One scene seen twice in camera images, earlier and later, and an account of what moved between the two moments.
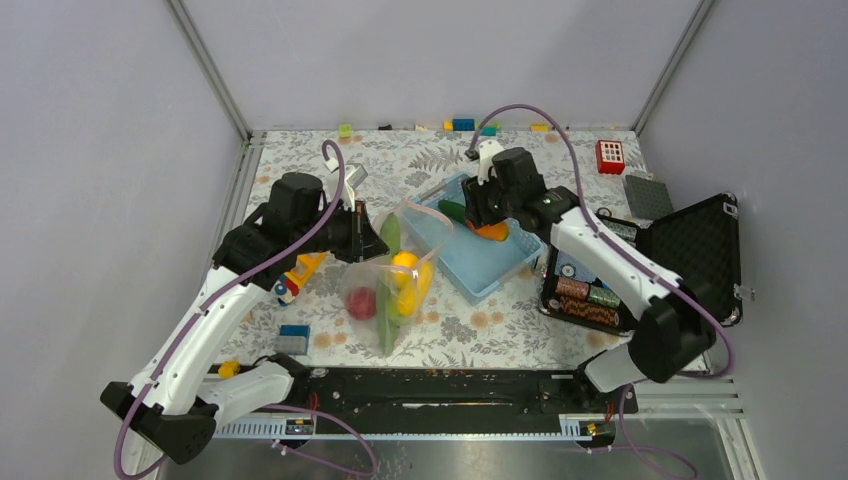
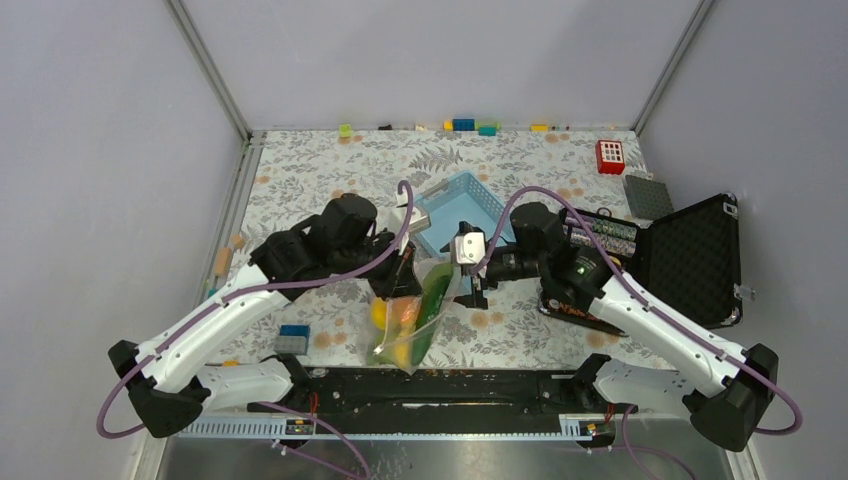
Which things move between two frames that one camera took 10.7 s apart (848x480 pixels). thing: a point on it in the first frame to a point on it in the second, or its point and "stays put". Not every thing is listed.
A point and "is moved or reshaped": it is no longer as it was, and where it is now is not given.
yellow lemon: (406, 259) is moved or reshaped
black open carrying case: (699, 245) stays put
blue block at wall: (463, 124) stays put
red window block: (609, 157) stays put
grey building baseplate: (649, 199) stays put
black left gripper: (364, 240) to (402, 279)
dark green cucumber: (454, 210) to (435, 281)
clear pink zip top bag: (385, 299) is moved or reshaped
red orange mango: (498, 232) to (405, 310)
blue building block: (295, 330) stays put
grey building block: (290, 344) stays put
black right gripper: (474, 197) to (476, 299)
